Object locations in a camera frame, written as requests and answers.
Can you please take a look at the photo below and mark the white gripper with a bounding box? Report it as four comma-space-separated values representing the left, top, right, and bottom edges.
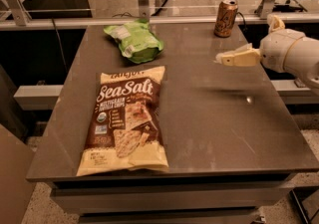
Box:
215, 15, 304, 73

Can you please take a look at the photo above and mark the orange soda can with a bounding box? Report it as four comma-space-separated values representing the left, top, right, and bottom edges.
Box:
214, 0, 238, 38

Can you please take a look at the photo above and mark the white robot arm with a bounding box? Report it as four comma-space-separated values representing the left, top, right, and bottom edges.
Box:
215, 15, 319, 95

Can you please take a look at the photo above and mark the green snack bag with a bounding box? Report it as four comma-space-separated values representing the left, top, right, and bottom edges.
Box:
104, 19, 163, 64

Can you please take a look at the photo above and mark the brown sea salt chip bag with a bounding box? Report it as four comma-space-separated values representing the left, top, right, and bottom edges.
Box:
77, 66, 168, 176

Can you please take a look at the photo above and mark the grey table drawer unit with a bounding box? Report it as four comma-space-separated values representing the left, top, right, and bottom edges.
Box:
51, 177, 292, 224

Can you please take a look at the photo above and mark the left metal rail bracket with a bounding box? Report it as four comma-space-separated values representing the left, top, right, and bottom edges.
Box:
6, 0, 30, 26

